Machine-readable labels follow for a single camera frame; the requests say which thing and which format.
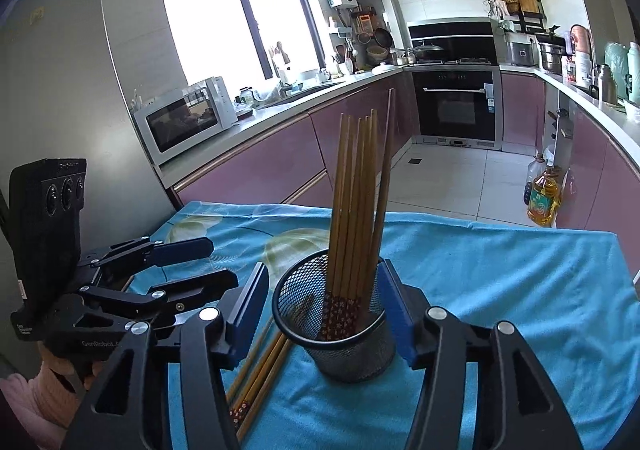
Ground blue floral tablecloth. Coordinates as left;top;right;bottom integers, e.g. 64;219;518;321
125;201;640;450

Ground white microwave oven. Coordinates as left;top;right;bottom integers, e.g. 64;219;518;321
132;76;240;168

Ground black built-in oven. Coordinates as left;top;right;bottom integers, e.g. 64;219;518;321
412;68;502;151

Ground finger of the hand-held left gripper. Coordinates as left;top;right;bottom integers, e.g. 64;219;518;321
62;270;240;327
97;237;215;277

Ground silver rice cooker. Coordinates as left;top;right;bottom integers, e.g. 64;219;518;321
505;40;539;66

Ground wooden chopstick floral handle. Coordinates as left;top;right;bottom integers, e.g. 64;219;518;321
234;337;292;433
226;325;275;403
237;345;296;443
229;332;287;423

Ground steel vacuum flask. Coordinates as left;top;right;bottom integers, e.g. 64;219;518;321
597;64;617;104

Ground steel steamer pot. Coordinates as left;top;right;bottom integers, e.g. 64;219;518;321
537;42;569;75

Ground black wall rack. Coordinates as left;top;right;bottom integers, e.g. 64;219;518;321
484;0;544;34

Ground grey refrigerator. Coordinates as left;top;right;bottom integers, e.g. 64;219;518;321
0;0;187;371

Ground black mesh utensil holder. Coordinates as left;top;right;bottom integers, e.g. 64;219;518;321
272;250;401;383

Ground pink base cabinets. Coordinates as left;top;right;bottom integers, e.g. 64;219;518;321
170;74;416;211
500;72;640;231

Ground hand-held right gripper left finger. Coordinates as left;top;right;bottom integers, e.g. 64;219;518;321
60;262;271;450

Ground kitchen window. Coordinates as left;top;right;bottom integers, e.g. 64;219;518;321
155;0;321;86

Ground wok with lid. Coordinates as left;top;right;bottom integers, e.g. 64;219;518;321
410;40;445;61

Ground white kitchen countertop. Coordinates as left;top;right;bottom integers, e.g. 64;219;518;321
160;64;640;171

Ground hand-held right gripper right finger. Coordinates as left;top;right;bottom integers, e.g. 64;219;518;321
377;257;586;450

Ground person's left forearm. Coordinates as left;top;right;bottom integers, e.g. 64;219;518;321
0;345;103;450

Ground bunch of wooden chopsticks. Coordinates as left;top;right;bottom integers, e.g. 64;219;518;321
320;88;397;342

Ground pink kettle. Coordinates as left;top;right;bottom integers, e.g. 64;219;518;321
570;24;594;58

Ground mint green kettle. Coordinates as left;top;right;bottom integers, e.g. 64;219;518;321
604;42;630;100

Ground cooking oil bottle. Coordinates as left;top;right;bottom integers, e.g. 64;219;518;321
526;165;562;229

